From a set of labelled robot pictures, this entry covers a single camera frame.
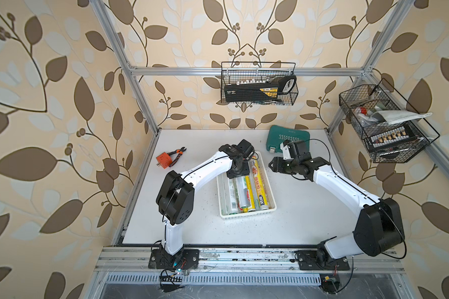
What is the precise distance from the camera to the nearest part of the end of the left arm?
635 millimetres

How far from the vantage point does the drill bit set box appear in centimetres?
65

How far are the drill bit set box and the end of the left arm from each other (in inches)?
18.5
